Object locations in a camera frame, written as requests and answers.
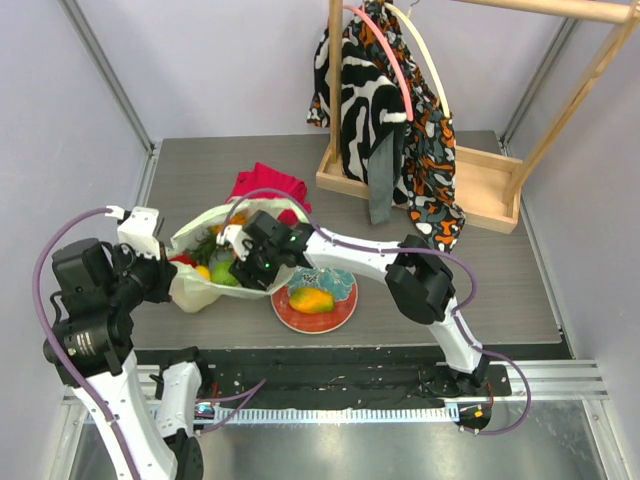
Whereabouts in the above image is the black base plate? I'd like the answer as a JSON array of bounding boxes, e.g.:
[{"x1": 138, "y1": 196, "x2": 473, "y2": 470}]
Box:
[{"x1": 134, "y1": 343, "x2": 571, "y2": 409}]

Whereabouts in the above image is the translucent plastic bag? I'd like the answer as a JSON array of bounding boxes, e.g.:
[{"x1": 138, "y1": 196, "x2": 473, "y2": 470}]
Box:
[{"x1": 166, "y1": 198, "x2": 308, "y2": 313}]

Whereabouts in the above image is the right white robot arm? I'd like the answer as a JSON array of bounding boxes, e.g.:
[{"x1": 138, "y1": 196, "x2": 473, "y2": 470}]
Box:
[{"x1": 217, "y1": 210, "x2": 490, "y2": 395}]

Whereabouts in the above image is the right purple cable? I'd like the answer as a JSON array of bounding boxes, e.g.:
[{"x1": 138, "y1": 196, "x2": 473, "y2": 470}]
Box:
[{"x1": 222, "y1": 188, "x2": 534, "y2": 437}]

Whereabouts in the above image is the red folded cloth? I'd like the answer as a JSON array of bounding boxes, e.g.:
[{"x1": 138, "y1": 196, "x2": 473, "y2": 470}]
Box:
[{"x1": 226, "y1": 162, "x2": 312, "y2": 213}]

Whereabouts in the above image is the fake yellow fruit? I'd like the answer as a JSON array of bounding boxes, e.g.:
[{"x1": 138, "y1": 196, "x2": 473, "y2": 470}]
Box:
[{"x1": 195, "y1": 265, "x2": 211, "y2": 281}]

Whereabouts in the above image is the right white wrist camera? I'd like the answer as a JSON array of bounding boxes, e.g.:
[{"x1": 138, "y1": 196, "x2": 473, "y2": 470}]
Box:
[{"x1": 216, "y1": 225, "x2": 251, "y2": 261}]

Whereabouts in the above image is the fake orange green mango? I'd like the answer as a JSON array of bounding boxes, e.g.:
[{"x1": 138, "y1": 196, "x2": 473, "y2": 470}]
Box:
[{"x1": 288, "y1": 287, "x2": 335, "y2": 314}]

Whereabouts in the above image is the orange grey patterned garment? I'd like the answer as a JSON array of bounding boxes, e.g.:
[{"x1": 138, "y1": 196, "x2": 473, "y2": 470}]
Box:
[{"x1": 344, "y1": 0, "x2": 467, "y2": 254}]

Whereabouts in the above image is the purple cable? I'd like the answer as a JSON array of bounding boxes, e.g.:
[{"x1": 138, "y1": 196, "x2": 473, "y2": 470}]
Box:
[
  {"x1": 32, "y1": 205, "x2": 269, "y2": 480},
  {"x1": 222, "y1": 188, "x2": 534, "y2": 437}
]

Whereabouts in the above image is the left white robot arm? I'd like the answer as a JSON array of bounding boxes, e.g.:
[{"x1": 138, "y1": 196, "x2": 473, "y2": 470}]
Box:
[{"x1": 43, "y1": 238, "x2": 213, "y2": 479}]

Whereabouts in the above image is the pink hanger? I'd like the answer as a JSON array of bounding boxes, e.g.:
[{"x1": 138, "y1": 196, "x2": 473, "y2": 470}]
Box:
[{"x1": 344, "y1": 4, "x2": 415, "y2": 123}]

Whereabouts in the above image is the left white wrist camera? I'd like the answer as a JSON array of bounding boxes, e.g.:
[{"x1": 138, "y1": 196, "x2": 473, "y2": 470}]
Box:
[{"x1": 106, "y1": 205, "x2": 162, "y2": 260}]

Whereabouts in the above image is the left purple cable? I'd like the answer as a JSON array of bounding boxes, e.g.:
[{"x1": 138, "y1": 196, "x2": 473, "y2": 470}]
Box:
[{"x1": 32, "y1": 205, "x2": 269, "y2": 480}]

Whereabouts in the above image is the cream hanger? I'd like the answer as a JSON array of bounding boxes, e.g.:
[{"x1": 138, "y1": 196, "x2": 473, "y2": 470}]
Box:
[{"x1": 385, "y1": 2, "x2": 451, "y2": 118}]

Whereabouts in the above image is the fake green custard apple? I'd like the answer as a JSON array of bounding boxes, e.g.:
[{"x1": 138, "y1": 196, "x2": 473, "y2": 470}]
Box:
[{"x1": 210, "y1": 259, "x2": 239, "y2": 287}]

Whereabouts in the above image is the fake red fruit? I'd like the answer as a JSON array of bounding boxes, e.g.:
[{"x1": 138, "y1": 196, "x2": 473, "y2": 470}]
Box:
[{"x1": 170, "y1": 253, "x2": 197, "y2": 267}]

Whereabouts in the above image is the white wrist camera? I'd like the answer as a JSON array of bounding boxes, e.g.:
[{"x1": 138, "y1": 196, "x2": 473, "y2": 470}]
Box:
[
  {"x1": 216, "y1": 225, "x2": 251, "y2": 261},
  {"x1": 106, "y1": 205, "x2": 162, "y2": 260}
]

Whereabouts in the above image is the fake orange pineapple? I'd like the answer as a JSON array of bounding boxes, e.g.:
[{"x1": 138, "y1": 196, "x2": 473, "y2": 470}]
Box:
[{"x1": 187, "y1": 212, "x2": 249, "y2": 264}]

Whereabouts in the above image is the red and teal plate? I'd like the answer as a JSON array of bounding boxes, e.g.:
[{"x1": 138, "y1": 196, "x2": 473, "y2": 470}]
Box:
[{"x1": 271, "y1": 267, "x2": 358, "y2": 335}]

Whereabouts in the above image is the black white patterned garment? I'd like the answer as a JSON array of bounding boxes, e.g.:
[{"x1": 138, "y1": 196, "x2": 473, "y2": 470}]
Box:
[{"x1": 306, "y1": 27, "x2": 411, "y2": 226}]

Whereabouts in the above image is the wooden clothes rack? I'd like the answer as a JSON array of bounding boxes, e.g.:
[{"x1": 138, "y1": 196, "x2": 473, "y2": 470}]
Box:
[{"x1": 316, "y1": 1, "x2": 639, "y2": 233}]

